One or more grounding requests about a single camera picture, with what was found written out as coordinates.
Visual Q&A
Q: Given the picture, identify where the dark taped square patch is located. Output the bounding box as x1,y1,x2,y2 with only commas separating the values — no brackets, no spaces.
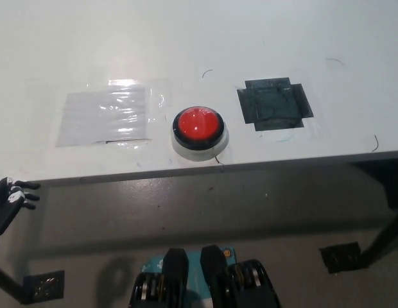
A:
236,76,315,132

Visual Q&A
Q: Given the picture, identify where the black table underframe beam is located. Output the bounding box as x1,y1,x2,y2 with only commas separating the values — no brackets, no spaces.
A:
349,150,398,211

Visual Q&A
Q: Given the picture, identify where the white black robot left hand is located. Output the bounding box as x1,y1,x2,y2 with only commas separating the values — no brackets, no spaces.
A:
0,177,42,239

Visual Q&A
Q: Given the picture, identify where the red dome push button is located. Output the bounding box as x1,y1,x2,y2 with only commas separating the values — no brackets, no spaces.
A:
169,106,230,162

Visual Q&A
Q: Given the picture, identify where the grey patch under clear tape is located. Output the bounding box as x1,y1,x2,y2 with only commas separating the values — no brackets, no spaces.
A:
55,85,153,148

